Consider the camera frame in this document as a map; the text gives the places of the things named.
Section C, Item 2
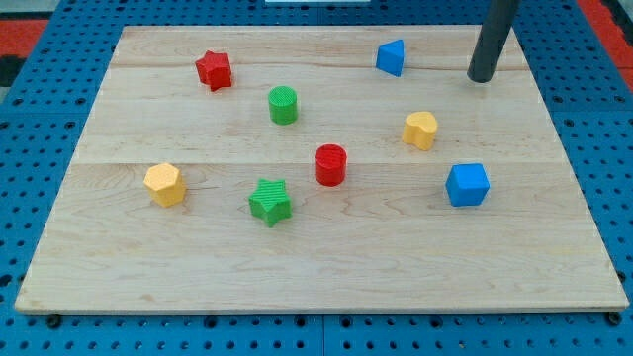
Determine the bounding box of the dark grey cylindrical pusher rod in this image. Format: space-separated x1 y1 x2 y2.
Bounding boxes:
467 0 520 83

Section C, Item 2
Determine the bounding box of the blue triangle block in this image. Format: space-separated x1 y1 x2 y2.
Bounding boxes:
375 40 406 77

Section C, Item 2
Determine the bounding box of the red star block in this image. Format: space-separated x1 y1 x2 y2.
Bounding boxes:
195 50 232 92

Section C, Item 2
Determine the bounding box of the red cylinder block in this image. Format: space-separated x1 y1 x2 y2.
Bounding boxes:
315 143 347 187

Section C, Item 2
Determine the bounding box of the light wooden board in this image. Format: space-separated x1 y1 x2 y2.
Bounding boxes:
15 26 629 315

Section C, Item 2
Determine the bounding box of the green star block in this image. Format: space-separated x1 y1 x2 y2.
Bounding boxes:
248 178 293 227

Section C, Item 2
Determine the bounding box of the yellow hexagon block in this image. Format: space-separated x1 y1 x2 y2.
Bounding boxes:
143 163 186 208

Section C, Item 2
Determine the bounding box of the green cylinder block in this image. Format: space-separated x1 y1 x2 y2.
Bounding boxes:
268 86 299 125

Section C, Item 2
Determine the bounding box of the yellow heart block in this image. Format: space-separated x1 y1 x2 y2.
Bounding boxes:
402 111 438 151

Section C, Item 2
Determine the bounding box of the blue cube block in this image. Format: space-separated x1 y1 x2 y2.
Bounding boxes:
445 163 491 207

